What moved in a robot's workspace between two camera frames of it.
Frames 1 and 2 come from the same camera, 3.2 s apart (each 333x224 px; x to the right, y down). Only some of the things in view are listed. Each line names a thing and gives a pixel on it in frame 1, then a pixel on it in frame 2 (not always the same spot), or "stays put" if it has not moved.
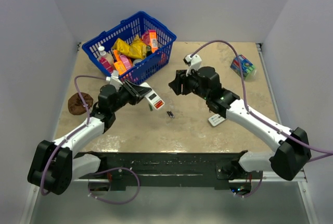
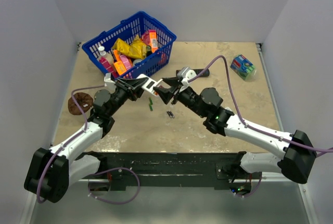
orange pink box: (150, 38) stays put
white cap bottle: (103, 54) stays put
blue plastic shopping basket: (134, 25) stays put
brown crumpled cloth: (76, 105) stays put
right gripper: (177, 85) -> (166, 94)
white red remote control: (153, 99) -> (150, 84)
